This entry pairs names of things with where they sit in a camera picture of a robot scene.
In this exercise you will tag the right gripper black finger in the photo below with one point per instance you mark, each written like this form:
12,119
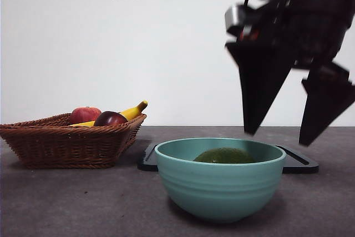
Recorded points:
258,81
324,103

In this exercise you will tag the green avocado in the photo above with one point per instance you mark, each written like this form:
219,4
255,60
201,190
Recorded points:
224,156

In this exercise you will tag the teal ceramic bowl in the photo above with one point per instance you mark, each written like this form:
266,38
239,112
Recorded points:
219,189

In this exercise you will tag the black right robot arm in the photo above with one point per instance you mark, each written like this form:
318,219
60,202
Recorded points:
319,4

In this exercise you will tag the black rectangular tray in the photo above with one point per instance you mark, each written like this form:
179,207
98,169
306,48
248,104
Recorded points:
295,168

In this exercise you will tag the yellow banana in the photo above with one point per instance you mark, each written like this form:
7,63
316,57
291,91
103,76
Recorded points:
133,110

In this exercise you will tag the dark red plum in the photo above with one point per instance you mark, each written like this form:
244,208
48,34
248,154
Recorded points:
111,119

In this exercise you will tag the red apple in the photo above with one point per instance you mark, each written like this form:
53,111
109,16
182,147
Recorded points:
84,114

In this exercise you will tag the brown wicker basket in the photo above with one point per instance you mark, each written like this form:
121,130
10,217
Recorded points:
63,148

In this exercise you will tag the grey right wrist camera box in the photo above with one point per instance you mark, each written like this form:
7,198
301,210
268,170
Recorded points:
235,16

